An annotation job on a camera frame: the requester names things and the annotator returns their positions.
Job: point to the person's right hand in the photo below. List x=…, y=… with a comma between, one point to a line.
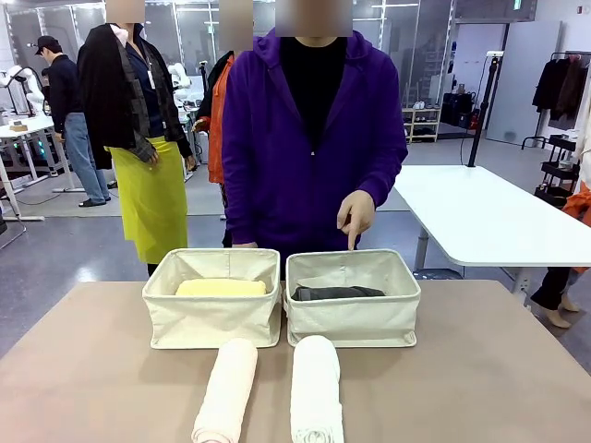
x=244, y=245

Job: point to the person's left hand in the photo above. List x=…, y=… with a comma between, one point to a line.
x=356, y=212

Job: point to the yellow towel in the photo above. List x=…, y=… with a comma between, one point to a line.
x=221, y=288

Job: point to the dark grey towel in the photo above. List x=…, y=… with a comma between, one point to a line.
x=337, y=293

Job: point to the person's right forearm purple sleeve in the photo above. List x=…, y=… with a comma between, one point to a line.
x=240, y=207

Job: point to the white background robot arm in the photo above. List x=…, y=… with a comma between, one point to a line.
x=180, y=76
x=23, y=87

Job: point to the person's left forearm purple sleeve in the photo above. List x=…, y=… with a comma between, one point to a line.
x=385, y=180

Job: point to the person in purple hoodie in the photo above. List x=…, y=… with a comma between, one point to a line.
x=314, y=152

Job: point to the cream fabric basket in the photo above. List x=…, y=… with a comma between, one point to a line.
x=212, y=318
x=351, y=318

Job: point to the white shoe rack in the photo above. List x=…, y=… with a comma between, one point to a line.
x=422, y=124

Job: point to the large white table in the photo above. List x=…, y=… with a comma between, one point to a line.
x=485, y=212

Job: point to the person in orange jacket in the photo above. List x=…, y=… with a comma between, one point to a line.
x=216, y=120

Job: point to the rolled peach towel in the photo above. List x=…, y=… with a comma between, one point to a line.
x=228, y=392

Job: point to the person in yellow apron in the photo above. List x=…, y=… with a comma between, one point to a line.
x=138, y=138

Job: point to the rolled white towel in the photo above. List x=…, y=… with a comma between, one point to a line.
x=316, y=392

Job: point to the black utility cart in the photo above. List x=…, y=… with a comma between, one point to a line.
x=561, y=171

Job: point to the seated person with orange top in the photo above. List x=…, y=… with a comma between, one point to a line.
x=565, y=258

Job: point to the man in black cap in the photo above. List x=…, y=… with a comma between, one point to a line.
x=69, y=120

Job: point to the rack of dark coats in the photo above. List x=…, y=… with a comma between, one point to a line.
x=561, y=87

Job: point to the white background desk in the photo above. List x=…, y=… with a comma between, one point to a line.
x=27, y=131

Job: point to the black camera pole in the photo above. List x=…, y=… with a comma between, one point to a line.
x=482, y=111

